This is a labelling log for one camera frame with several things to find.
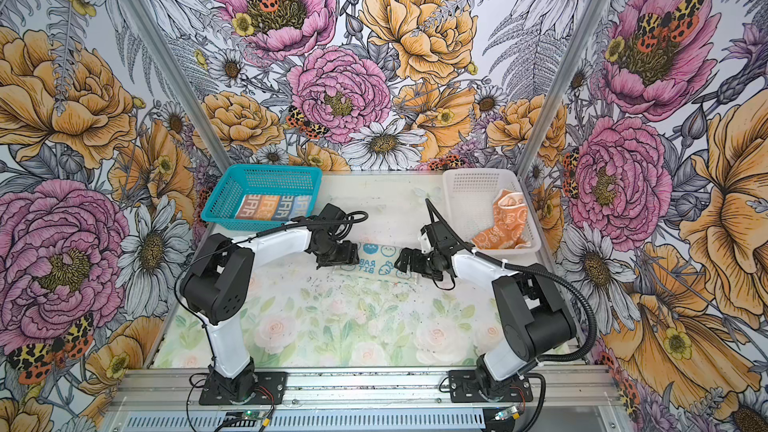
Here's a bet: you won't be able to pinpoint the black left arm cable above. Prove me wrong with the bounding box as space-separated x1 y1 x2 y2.
173 211 370 432

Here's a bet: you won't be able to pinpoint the aluminium front rail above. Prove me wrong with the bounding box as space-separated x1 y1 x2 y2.
100 365 633 431

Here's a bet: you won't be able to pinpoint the teal plastic basket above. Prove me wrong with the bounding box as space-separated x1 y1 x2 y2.
201 164 322 232

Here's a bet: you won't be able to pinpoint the cream towel blue swirls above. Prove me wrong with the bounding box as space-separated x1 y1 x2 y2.
335 243 420 283

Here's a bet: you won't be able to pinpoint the striped rabbit lettering towel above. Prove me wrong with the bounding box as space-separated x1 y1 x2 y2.
235 194 313 222

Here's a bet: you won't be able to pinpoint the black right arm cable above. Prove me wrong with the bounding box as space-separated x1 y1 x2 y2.
424 197 598 432

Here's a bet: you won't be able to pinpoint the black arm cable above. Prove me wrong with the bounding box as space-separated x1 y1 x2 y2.
173 211 370 432
424 197 598 432

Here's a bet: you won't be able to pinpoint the white plastic laundry basket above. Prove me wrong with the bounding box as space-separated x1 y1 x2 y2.
442 168 541 258

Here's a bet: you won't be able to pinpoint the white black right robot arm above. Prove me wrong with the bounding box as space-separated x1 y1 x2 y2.
394 222 585 402

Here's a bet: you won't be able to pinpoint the aluminium corner post right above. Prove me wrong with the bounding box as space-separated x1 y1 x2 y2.
515 0 610 178

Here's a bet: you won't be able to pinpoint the aluminium corner post left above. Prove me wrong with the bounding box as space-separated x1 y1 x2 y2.
118 0 232 173

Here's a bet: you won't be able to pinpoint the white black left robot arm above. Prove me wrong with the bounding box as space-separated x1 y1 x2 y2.
175 204 369 406

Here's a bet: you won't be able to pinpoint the orange and white towel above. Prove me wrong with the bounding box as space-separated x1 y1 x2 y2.
472 189 530 250

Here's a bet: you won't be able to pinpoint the aluminium corner post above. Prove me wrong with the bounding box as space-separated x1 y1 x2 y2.
118 0 232 173
515 0 610 178

